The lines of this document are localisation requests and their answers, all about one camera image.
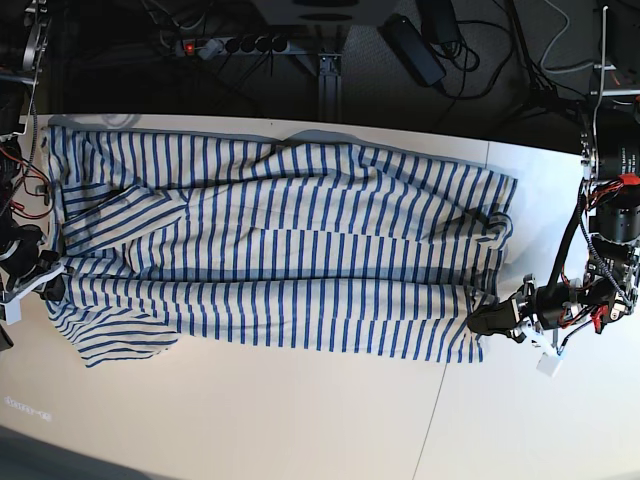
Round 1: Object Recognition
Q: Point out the white cable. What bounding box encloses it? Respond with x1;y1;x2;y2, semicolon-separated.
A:
539;0;601;76

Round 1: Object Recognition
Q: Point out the aluminium frame post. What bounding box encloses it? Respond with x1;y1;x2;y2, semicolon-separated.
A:
314;25;343;123

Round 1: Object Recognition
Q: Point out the blue white striped T-shirt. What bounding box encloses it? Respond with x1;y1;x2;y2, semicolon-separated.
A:
43;126;517;367

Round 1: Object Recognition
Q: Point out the black power strip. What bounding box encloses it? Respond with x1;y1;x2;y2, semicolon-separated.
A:
173;34;294;61

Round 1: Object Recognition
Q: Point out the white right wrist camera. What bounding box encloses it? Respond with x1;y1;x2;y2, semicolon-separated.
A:
1;299;22;325

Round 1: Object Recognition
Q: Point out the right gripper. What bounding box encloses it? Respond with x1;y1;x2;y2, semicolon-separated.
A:
1;224;66;304

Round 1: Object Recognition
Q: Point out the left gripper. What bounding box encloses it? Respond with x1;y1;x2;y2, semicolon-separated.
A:
467;275;608;350

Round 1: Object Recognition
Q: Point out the black power adapter brick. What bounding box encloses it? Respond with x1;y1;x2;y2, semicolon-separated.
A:
378;14;446;87

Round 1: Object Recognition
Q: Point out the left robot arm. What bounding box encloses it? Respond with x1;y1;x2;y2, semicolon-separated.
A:
467;1;639;360

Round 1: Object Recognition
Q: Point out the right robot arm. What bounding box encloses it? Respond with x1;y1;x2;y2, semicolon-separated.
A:
1;1;63;318

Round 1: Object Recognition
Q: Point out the black tripod stand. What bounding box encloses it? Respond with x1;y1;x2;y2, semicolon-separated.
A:
497;1;586;129

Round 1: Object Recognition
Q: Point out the dark object at left edge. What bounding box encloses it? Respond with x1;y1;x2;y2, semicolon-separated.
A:
0;325;14;352

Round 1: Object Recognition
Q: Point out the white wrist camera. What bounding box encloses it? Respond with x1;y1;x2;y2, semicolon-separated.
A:
1;299;22;325
536;353;563;378

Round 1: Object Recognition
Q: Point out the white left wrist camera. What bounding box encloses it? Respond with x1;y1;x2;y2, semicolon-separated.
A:
536;353;563;378

